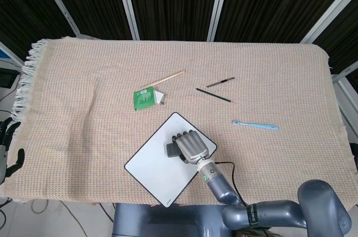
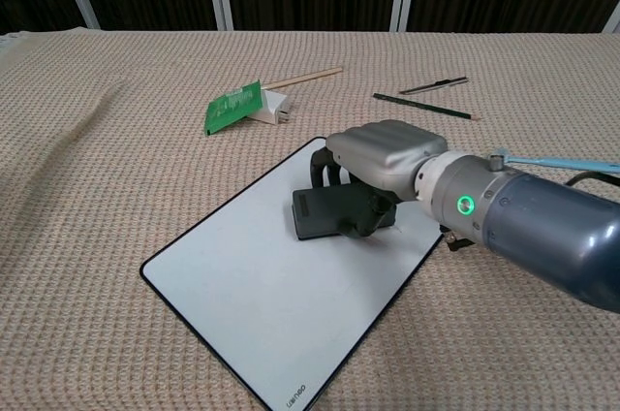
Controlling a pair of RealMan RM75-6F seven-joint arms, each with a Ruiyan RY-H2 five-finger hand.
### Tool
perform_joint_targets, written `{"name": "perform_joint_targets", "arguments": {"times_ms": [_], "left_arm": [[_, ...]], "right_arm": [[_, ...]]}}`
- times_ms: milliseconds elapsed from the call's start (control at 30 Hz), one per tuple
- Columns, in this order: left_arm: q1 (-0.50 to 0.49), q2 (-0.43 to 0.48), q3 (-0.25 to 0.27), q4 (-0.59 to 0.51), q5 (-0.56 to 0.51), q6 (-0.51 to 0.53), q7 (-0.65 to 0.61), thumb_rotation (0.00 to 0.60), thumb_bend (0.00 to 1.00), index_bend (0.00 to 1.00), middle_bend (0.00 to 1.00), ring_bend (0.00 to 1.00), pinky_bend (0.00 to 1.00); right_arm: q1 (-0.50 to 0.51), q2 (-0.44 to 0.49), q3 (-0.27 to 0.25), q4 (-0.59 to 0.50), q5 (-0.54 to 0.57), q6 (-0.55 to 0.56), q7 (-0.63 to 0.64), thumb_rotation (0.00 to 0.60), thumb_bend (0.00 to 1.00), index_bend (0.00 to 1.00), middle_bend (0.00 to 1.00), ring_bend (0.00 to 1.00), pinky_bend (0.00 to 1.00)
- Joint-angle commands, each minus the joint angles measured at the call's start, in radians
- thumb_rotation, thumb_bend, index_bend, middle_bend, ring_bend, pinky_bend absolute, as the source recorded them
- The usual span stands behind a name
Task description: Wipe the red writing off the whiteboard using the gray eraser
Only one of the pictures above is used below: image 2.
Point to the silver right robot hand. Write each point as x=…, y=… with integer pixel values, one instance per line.
x=387, y=151

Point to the dark grey board eraser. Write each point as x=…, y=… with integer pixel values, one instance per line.
x=323, y=211

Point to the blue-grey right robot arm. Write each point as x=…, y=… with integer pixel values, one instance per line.
x=528, y=222

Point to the white dry-erase board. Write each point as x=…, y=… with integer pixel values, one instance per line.
x=261, y=294

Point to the dark green pencil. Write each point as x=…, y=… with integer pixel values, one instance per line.
x=421, y=106

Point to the black and silver pen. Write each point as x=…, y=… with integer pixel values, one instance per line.
x=433, y=85

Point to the wooden chopstick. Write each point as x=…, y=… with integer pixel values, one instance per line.
x=305, y=77

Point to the white power adapter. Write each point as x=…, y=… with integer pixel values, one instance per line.
x=273, y=108

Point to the green foil packet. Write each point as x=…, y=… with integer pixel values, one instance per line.
x=231, y=107

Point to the light blue toothbrush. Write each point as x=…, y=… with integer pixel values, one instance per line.
x=562, y=162

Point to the beige waffle-weave tablecloth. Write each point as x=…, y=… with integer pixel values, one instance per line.
x=121, y=217

